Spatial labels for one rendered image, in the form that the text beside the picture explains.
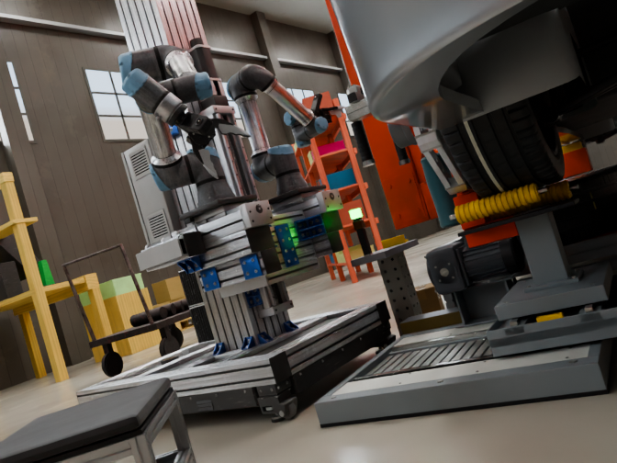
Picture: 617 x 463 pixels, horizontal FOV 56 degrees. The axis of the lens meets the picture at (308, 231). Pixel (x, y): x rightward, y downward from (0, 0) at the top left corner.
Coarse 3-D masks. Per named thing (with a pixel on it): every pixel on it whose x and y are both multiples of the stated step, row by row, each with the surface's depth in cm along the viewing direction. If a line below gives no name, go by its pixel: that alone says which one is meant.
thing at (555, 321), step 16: (592, 304) 155; (608, 304) 164; (496, 320) 178; (512, 320) 165; (528, 320) 167; (544, 320) 158; (560, 320) 156; (576, 320) 154; (592, 320) 152; (608, 320) 150; (496, 336) 165; (512, 336) 162; (528, 336) 160; (544, 336) 158; (560, 336) 156; (576, 336) 154; (592, 336) 152; (608, 336) 150; (496, 352) 165; (512, 352) 163
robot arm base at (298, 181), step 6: (282, 174) 260; (288, 174) 259; (294, 174) 260; (300, 174) 264; (276, 180) 263; (282, 180) 260; (288, 180) 258; (294, 180) 259; (300, 180) 260; (276, 186) 265; (282, 186) 259; (288, 186) 258; (294, 186) 257; (300, 186) 258; (306, 186) 261; (276, 192) 263; (282, 192) 259
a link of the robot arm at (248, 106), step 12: (228, 84) 276; (240, 84) 269; (240, 96) 272; (252, 96) 273; (240, 108) 276; (252, 108) 273; (252, 120) 273; (252, 132) 273; (264, 132) 275; (252, 144) 273; (264, 144) 273; (252, 156) 273; (264, 156) 270; (252, 168) 275; (264, 168) 268; (264, 180) 275
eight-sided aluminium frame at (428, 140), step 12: (420, 132) 167; (432, 132) 165; (420, 144) 167; (432, 144) 166; (444, 144) 169; (432, 156) 171; (444, 156) 169; (432, 168) 173; (444, 168) 178; (456, 168) 173; (444, 180) 176; (456, 180) 176; (456, 192) 179
